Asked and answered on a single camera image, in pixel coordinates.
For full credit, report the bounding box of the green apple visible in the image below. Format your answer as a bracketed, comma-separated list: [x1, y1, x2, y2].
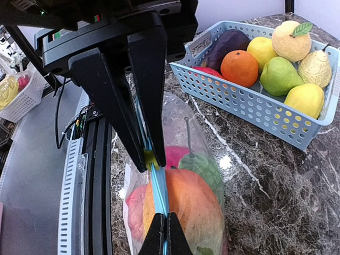
[260, 56, 304, 96]

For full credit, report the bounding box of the left black frame post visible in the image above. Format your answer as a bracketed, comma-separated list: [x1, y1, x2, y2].
[5, 25, 62, 97]

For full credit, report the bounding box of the white basket with yellow toy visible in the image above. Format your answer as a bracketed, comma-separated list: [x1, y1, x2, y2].
[1, 63, 47, 123]

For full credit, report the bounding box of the right black frame post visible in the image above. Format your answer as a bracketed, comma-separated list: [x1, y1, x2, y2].
[284, 0, 295, 13]

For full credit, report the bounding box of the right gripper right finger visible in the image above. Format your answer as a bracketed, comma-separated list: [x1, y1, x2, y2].
[166, 212, 193, 255]

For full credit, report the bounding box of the red apple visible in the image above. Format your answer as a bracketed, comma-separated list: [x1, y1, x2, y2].
[165, 146, 190, 169]
[126, 184, 147, 241]

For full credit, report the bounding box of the clear zip top bag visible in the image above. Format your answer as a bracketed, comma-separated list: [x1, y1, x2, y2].
[123, 92, 227, 254]

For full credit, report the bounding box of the yellow lemon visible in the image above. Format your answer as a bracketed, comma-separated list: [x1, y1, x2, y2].
[284, 83, 325, 119]

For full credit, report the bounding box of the black frame post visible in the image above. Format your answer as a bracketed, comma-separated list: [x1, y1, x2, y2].
[284, 0, 295, 13]
[5, 25, 62, 97]

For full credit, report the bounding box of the orange fruit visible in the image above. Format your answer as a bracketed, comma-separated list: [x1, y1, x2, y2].
[220, 50, 259, 88]

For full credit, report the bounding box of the blue plastic basket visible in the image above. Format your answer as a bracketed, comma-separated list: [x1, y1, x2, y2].
[170, 21, 339, 150]

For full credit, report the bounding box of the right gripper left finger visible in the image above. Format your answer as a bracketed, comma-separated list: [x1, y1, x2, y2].
[139, 213, 166, 255]

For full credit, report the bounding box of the black front rail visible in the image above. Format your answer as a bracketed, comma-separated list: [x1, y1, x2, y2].
[82, 103, 112, 254]

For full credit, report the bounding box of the dark purple eggplant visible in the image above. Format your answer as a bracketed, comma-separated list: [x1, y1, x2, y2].
[201, 29, 251, 73]

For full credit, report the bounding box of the pale yellow pear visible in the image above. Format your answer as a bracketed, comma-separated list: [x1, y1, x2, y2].
[298, 44, 332, 89]

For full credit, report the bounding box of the orange yellow mango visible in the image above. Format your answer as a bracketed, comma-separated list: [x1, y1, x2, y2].
[143, 168, 226, 255]

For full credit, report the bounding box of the white slotted cable duct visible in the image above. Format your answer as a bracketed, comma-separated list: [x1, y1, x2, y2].
[57, 90, 91, 255]

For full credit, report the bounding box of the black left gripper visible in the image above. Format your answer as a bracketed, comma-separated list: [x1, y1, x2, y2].
[1, 1, 198, 173]

